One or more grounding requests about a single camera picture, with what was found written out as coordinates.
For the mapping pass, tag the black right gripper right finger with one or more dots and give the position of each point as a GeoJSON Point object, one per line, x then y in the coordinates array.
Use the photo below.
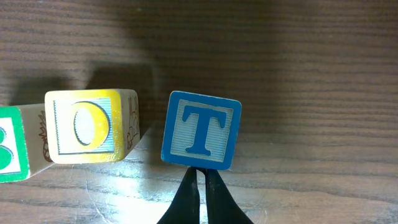
{"type": "Point", "coordinates": [221, 206]}

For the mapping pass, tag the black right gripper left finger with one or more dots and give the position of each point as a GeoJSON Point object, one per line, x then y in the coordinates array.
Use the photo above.
{"type": "Point", "coordinates": [185, 207]}

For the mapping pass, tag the blue T block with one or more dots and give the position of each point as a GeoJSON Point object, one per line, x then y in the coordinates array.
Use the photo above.
{"type": "Point", "coordinates": [201, 130]}

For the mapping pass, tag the green B block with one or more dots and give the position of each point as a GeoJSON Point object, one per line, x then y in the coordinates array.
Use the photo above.
{"type": "Point", "coordinates": [24, 146]}

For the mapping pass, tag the yellow K side block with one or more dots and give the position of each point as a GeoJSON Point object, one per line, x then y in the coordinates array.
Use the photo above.
{"type": "Point", "coordinates": [91, 126]}

